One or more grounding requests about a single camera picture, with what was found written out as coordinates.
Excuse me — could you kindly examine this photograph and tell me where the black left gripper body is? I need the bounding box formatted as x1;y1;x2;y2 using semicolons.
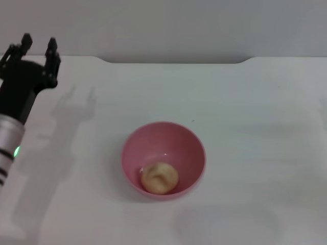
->
0;60;58;126

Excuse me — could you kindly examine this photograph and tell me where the pink plastic bowl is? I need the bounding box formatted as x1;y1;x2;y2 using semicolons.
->
121;121;207;203

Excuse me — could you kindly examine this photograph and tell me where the beige egg yolk pastry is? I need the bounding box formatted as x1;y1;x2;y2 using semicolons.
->
140;162;179;195

